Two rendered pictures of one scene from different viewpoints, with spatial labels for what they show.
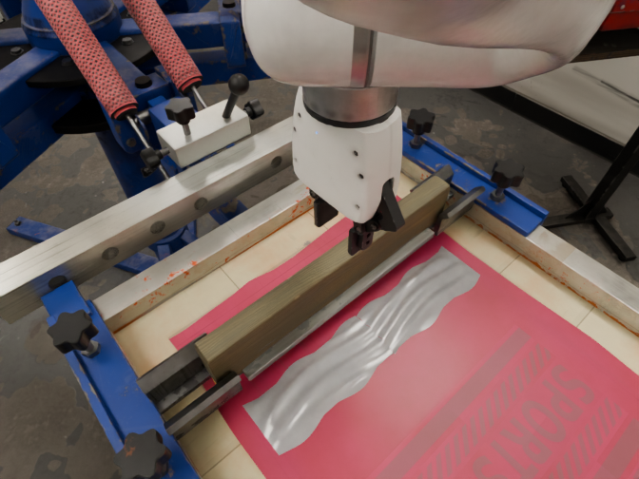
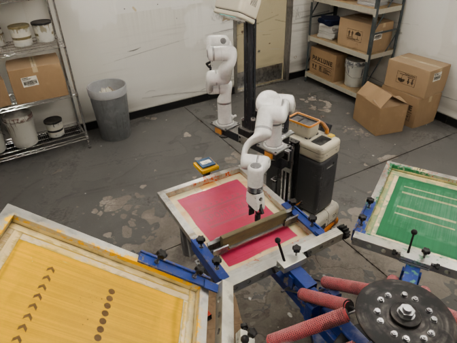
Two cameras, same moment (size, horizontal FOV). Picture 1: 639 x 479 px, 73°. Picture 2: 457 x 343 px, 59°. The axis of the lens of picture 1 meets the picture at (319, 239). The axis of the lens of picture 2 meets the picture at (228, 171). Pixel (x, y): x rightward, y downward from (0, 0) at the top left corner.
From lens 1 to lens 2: 2.04 m
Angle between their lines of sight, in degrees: 94
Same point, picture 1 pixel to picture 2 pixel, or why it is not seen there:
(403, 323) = not seen: hidden behind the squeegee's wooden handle
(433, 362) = (234, 224)
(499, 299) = (212, 233)
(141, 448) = (293, 201)
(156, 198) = (303, 246)
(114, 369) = (305, 222)
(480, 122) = not seen: outside the picture
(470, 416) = (231, 216)
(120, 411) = (302, 216)
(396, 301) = not seen: hidden behind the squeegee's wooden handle
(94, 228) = (318, 240)
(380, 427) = (250, 217)
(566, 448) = (215, 211)
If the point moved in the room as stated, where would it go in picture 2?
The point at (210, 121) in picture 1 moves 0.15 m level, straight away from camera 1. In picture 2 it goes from (289, 258) to (297, 285)
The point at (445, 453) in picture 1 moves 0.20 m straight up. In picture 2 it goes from (239, 212) to (238, 183)
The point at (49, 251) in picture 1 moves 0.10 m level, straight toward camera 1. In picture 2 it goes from (327, 236) to (312, 225)
